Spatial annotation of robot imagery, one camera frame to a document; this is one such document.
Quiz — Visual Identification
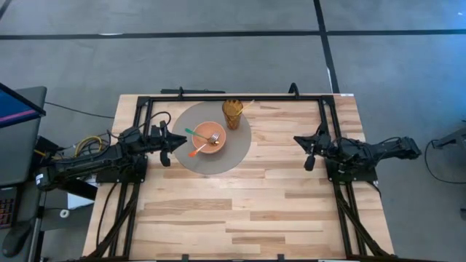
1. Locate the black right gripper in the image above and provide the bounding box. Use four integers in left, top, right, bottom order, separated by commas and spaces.
293, 123, 332, 171

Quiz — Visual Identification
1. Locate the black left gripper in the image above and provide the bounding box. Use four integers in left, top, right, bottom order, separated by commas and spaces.
145, 122, 188, 167

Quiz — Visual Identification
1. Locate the green handled fork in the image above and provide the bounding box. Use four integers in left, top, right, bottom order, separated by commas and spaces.
184, 127, 221, 146

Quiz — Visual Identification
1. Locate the orange handled fork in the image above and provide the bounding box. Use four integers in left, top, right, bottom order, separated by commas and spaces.
188, 132, 221, 159

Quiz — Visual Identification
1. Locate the terracotta bowl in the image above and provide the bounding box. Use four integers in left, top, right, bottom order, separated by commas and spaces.
191, 121, 227, 155

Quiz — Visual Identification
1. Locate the black clamp bar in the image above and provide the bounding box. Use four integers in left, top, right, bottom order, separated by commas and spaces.
160, 86, 226, 96

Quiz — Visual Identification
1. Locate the round grey placemat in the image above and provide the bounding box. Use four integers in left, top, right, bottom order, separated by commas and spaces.
171, 100, 253, 175

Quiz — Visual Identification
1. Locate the amber faceted glass tumbler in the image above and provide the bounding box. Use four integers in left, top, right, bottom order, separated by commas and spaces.
221, 98, 244, 131

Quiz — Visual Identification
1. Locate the white sheet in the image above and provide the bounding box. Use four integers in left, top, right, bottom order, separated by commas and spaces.
67, 181, 98, 210

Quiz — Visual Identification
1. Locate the grey stand foot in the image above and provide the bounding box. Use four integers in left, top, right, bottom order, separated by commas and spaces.
433, 127, 466, 150

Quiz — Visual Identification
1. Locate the blue screen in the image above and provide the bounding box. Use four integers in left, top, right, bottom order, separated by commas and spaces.
0, 82, 47, 129

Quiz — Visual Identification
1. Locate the black keyboard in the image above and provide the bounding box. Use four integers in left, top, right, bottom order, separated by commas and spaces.
0, 196, 15, 230

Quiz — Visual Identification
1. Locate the black computer mouse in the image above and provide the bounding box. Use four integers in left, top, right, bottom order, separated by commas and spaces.
1, 220, 33, 258

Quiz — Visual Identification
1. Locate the black left camera cable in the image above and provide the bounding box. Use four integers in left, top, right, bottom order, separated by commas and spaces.
140, 111, 172, 132

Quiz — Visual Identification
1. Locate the black metal table frame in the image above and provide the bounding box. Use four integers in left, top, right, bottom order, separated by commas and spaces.
82, 93, 398, 262

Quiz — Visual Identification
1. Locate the yellow cable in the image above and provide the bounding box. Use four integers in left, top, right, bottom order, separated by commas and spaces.
74, 135, 105, 157

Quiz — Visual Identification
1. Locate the black floor cable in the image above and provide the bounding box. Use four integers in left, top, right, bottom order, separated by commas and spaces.
424, 138, 466, 185
45, 101, 116, 120

